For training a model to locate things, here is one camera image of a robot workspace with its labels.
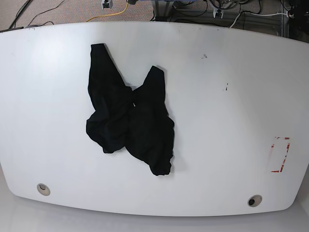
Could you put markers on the table grommet hole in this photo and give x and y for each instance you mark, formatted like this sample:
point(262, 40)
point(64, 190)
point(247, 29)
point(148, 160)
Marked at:
point(43, 189)
point(254, 201)

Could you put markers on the red tape rectangle marker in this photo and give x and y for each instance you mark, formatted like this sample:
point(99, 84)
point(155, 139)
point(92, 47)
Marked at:
point(278, 154)

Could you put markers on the black t-shirt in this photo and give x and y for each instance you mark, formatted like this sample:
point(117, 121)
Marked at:
point(134, 119)

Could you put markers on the left table grommet hole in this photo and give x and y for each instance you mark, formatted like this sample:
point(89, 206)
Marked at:
point(43, 189)

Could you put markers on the right table grommet hole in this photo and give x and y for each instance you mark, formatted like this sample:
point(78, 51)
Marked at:
point(254, 201)

